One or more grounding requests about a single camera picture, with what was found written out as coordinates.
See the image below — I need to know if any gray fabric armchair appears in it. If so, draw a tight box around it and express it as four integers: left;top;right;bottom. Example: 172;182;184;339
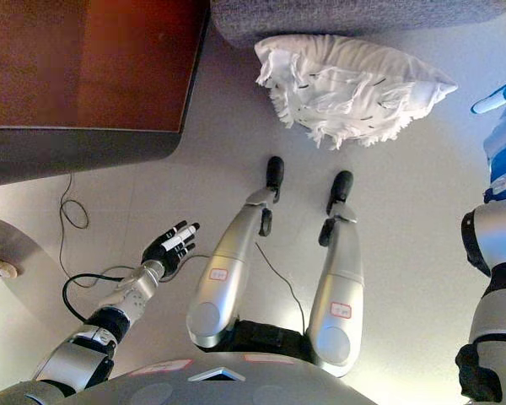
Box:
210;0;506;51

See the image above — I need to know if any silver robot leg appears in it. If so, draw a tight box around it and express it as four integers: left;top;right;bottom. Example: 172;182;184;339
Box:
307;202;366;379
186;187;286;349

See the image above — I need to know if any thin gray tether cable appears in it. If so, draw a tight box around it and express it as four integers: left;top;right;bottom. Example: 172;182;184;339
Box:
180;241;310;335

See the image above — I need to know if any silver left robot leg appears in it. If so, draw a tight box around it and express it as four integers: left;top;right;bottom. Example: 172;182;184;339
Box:
186;187;286;349

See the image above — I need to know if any silver right robot leg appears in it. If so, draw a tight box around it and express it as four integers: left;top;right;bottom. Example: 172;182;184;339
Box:
307;202;366;379

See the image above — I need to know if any black right robot foot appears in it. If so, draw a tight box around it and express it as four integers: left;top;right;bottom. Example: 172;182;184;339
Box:
326;170;355;214

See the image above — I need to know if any white ruffled pillow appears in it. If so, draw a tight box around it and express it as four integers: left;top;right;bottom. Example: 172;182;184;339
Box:
253;35;460;151

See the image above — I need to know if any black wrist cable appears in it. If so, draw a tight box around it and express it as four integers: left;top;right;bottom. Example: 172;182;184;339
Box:
62;273;149;327

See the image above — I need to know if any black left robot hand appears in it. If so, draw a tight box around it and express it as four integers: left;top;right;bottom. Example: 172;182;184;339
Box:
142;220;201;279

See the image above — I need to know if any brown wooden table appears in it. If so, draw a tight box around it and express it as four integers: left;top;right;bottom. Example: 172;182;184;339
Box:
0;0;213;189

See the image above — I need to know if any gray robot torso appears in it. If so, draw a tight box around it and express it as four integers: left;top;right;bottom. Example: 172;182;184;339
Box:
0;319;390;405

